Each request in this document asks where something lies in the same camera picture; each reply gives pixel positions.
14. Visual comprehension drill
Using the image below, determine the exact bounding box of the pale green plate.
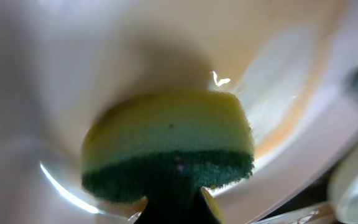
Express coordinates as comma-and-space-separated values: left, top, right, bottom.
328, 142, 358, 224

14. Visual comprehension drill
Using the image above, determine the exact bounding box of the yellow green sponge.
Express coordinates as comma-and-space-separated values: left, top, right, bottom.
81, 90, 254, 203

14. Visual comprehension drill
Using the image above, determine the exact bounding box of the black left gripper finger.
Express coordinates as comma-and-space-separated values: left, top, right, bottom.
135, 187, 221, 224

